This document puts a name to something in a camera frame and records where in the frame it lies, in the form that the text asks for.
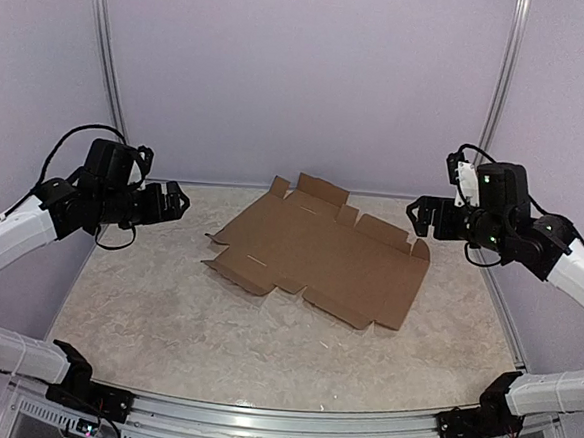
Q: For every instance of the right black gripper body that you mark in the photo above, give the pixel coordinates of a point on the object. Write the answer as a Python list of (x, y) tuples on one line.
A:
[(449, 229)]

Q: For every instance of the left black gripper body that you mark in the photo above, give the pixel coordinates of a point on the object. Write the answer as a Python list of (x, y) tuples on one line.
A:
[(116, 208)]

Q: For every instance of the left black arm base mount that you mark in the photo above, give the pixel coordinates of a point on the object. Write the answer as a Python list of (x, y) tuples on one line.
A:
[(110, 403)]

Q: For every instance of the left aluminium corner post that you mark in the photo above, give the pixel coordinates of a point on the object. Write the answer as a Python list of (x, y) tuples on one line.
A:
[(103, 36)]

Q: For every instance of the aluminium corner post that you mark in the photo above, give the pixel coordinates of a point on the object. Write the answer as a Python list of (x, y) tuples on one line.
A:
[(506, 71), (103, 36)]

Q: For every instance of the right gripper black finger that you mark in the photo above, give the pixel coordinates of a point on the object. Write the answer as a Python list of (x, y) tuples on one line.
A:
[(418, 210), (421, 225)]

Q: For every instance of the right aluminium side rail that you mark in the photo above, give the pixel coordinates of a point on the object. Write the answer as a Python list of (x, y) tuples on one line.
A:
[(505, 320)]

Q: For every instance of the brown cardboard box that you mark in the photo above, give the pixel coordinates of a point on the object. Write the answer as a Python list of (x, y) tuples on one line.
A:
[(305, 239)]

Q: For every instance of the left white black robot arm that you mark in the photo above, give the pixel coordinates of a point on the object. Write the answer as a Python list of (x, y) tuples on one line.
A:
[(109, 188)]

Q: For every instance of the right aluminium corner post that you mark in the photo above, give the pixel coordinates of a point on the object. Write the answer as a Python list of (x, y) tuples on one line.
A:
[(506, 71)]

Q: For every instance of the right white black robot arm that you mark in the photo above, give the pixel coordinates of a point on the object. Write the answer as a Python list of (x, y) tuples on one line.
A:
[(492, 210)]

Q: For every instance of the aluminium front frame rail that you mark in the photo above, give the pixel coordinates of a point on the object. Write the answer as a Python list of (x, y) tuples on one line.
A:
[(25, 412)]

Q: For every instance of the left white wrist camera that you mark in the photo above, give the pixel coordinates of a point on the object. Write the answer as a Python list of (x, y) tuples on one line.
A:
[(135, 175)]

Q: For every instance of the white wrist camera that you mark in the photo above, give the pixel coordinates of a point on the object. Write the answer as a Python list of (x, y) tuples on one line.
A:
[(135, 175), (463, 175)]

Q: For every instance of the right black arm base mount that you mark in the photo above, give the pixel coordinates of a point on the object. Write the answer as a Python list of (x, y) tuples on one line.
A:
[(475, 423)]

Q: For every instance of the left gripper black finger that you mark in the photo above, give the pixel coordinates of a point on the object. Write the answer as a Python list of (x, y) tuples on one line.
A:
[(177, 204), (173, 188)]

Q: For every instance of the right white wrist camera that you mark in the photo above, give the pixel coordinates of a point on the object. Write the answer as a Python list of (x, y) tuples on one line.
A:
[(463, 175)]

